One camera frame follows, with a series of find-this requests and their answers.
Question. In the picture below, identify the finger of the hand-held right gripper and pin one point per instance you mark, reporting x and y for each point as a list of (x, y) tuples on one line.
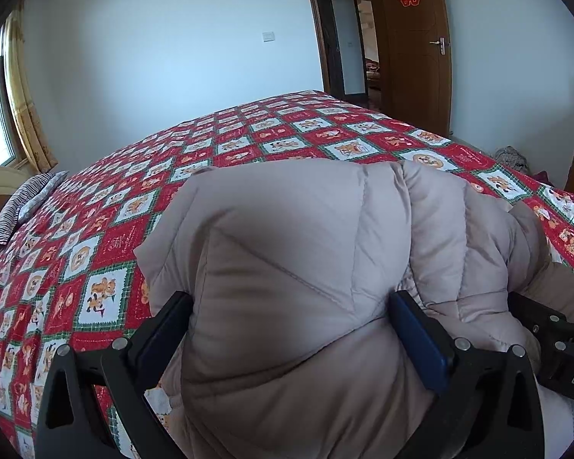
[(543, 318)]

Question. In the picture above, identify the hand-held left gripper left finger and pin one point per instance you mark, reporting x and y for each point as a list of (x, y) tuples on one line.
[(160, 346)]

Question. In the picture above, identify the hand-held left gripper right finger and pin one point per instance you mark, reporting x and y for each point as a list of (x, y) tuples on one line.
[(421, 342)]

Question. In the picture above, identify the beige quilted down jacket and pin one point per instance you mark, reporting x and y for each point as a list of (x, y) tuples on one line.
[(292, 258)]

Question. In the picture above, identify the red printed patchwork bed quilt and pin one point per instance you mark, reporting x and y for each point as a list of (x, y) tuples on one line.
[(124, 201)]

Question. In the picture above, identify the grey cloth pile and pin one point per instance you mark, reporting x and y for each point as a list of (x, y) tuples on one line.
[(512, 158)]

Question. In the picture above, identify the striped pillow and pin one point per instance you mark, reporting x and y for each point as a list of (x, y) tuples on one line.
[(26, 205)]

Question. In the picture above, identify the brown wooden door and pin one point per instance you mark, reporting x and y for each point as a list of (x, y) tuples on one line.
[(411, 71)]

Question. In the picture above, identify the yellow patterned curtain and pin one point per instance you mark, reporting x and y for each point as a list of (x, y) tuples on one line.
[(28, 105)]

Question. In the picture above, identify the white wall switch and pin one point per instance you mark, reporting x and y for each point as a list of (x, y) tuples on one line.
[(268, 36)]

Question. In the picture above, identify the wooden door frame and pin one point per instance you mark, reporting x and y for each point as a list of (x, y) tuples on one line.
[(315, 19)]

